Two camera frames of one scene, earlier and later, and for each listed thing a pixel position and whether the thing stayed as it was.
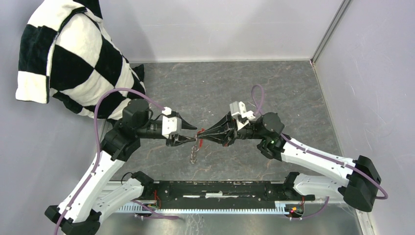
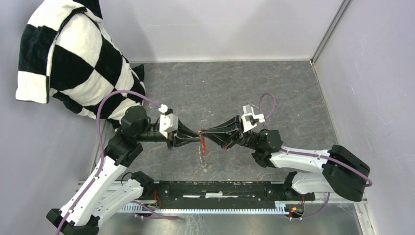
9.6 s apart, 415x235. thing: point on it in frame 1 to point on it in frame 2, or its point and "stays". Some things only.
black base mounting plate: x=203 y=193 stays
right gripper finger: x=220 y=138 stays
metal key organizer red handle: x=195 y=149 to x=204 y=145
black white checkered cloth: x=66 y=51 stays
